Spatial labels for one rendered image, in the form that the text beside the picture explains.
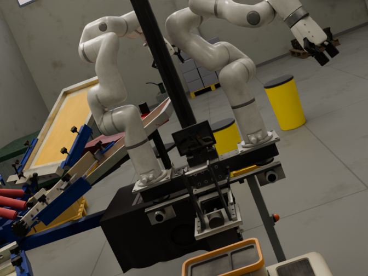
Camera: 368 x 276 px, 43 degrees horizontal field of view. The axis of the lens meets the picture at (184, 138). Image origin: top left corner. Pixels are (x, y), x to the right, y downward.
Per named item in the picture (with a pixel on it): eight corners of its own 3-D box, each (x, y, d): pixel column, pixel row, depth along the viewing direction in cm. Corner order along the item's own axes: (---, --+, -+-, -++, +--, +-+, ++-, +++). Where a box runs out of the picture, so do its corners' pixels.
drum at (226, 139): (222, 182, 494) (203, 134, 482) (221, 171, 529) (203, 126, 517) (253, 170, 490) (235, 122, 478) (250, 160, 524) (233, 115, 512)
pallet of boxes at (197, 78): (234, 77, 1212) (218, 35, 1187) (236, 81, 1136) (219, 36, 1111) (192, 93, 1226) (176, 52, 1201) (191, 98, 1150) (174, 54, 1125)
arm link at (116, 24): (111, 53, 173) (80, 66, 179) (136, 51, 192) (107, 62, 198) (96, 11, 172) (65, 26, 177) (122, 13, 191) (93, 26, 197)
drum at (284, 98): (311, 123, 570) (295, 76, 556) (281, 134, 576) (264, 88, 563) (305, 116, 609) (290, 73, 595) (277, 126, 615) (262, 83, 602)
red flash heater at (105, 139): (131, 131, 398) (125, 119, 396) (170, 122, 369) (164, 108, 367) (80, 162, 353) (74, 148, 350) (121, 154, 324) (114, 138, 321)
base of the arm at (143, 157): (165, 181, 174) (149, 144, 171) (134, 193, 176) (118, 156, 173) (168, 168, 189) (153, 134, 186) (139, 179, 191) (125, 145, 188)
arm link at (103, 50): (102, 31, 166) (61, 49, 173) (141, 127, 172) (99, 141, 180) (119, 28, 179) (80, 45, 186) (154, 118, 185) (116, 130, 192)
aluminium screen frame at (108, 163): (182, 93, 252) (178, 88, 251) (170, 117, 196) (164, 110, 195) (82, 179, 271) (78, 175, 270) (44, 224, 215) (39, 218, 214)
